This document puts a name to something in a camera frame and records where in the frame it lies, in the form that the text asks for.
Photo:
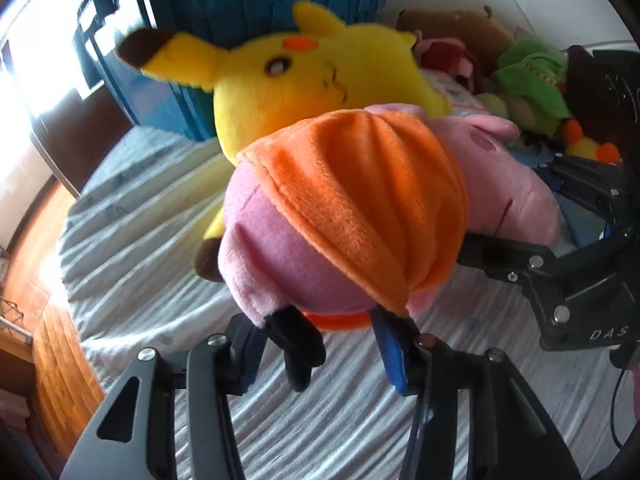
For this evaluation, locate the pink pig plush orange dress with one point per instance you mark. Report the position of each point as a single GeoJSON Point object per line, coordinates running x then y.
{"type": "Point", "coordinates": [350, 200]}

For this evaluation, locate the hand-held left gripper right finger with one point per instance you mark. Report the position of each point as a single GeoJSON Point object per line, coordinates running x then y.
{"type": "Point", "coordinates": [392, 355]}

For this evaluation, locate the small green ball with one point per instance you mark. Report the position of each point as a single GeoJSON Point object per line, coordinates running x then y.
{"type": "Point", "coordinates": [497, 107]}

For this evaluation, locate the plush doll green dress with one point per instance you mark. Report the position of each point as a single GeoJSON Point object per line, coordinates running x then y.
{"type": "Point", "coordinates": [535, 75]}

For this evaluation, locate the brown capybara plush toy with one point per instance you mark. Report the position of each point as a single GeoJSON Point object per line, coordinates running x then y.
{"type": "Point", "coordinates": [465, 25]}

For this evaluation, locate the small pig plush red dress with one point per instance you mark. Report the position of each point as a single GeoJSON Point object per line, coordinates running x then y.
{"type": "Point", "coordinates": [445, 55]}

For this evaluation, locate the yellow mouse plush toy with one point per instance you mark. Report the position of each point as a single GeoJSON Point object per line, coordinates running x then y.
{"type": "Point", "coordinates": [300, 90]}

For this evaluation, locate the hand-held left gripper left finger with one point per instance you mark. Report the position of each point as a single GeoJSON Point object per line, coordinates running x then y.
{"type": "Point", "coordinates": [245, 360]}

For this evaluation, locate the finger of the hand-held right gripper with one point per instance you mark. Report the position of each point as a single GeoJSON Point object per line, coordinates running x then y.
{"type": "Point", "coordinates": [500, 255]}
{"type": "Point", "coordinates": [575, 175]}

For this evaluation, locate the yellow plush with orange pompoms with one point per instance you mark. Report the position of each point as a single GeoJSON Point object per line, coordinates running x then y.
{"type": "Point", "coordinates": [587, 149]}

